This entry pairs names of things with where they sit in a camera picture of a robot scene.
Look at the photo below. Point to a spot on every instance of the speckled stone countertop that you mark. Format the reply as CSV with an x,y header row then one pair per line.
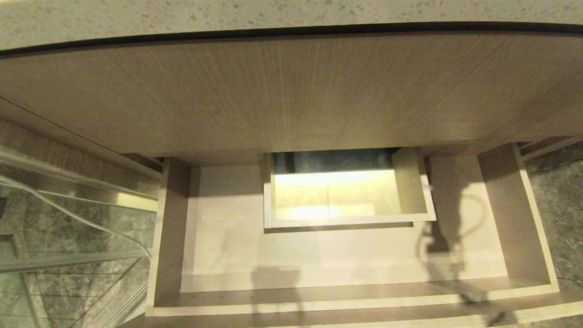
x,y
91,18

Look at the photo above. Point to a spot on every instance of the light wooden vanity cabinet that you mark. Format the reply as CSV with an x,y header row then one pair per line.
x,y
273,100

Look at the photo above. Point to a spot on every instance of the light wooden drawer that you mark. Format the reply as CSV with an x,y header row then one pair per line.
x,y
319,255

